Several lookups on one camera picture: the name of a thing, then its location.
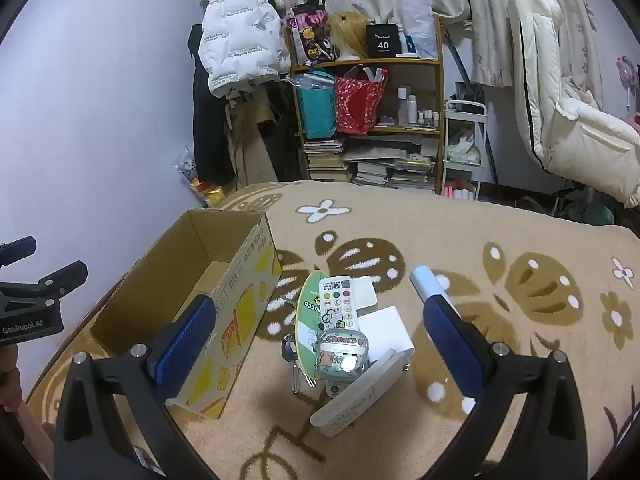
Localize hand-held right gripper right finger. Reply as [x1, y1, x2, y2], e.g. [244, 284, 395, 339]
[422, 294, 588, 480]

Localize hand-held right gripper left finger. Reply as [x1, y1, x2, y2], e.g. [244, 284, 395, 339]
[52, 294, 221, 480]

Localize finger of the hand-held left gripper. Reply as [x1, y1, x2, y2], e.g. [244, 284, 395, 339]
[0, 260, 89, 306]
[0, 236, 38, 267]

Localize printed cardboard box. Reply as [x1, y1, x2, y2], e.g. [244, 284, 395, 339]
[90, 209, 283, 420]

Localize white square charger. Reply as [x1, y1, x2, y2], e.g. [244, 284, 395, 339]
[357, 306, 416, 361]

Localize light blue power bank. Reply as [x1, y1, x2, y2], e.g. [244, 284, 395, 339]
[410, 265, 453, 307]

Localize cream small box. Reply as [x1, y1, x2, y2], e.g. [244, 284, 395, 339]
[355, 275, 377, 311]

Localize white plastic case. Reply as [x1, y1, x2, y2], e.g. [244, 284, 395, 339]
[309, 349, 406, 438]

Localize key bunch with carabiner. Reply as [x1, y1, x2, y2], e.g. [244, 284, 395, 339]
[280, 332, 317, 395]

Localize cartoon printed earbuds case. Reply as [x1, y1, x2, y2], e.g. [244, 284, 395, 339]
[315, 329, 369, 385]

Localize white remote control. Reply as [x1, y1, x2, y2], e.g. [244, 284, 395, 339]
[318, 276, 361, 333]

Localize person's left hand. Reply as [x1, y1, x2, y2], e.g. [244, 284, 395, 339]
[0, 346, 54, 477]

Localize yellow packets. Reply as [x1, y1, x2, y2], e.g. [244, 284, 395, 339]
[190, 177, 227, 209]

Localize white trolley cart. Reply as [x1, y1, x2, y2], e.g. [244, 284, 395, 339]
[442, 99, 489, 202]

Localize pile of books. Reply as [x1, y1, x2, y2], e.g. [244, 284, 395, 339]
[302, 135, 439, 192]

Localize green bag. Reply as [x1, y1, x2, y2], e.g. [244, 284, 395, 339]
[565, 200, 616, 226]

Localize beige coat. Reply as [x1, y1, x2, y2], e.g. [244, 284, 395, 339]
[225, 91, 282, 187]

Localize black coat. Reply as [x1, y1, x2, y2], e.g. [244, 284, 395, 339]
[190, 24, 237, 187]

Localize wooden shelf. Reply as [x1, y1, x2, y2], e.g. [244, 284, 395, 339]
[284, 14, 447, 196]

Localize white bottles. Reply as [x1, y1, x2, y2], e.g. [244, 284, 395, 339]
[397, 87, 419, 126]

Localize cream coat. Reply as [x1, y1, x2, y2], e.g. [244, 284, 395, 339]
[507, 0, 640, 209]

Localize red bag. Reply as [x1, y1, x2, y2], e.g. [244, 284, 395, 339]
[334, 67, 389, 135]

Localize teal bag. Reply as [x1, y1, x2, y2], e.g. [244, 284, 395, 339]
[295, 72, 337, 141]

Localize white puffer jacket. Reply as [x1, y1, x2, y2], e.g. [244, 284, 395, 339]
[198, 0, 292, 98]

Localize black box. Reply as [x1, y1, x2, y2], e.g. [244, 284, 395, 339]
[365, 23, 402, 59]

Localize clear plastic bag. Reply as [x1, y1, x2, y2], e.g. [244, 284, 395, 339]
[400, 0, 440, 59]

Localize pink fan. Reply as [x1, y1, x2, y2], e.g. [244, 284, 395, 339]
[616, 55, 640, 112]

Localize blonde wig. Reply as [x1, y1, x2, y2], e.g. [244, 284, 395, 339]
[325, 11, 369, 62]

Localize patterned black tote bag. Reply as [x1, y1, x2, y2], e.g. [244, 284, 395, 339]
[286, 0, 337, 66]

